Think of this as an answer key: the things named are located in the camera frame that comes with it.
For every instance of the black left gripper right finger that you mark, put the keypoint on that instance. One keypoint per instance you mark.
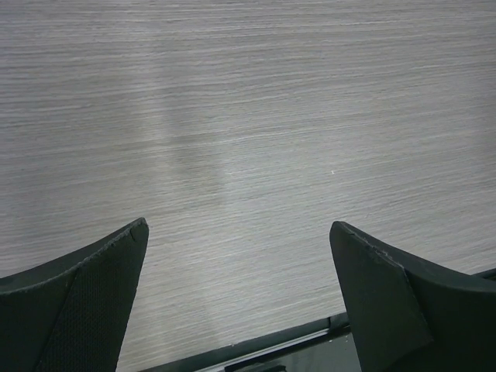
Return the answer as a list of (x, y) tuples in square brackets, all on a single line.
[(409, 314)]

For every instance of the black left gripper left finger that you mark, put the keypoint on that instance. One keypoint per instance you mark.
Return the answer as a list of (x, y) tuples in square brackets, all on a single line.
[(71, 313)]

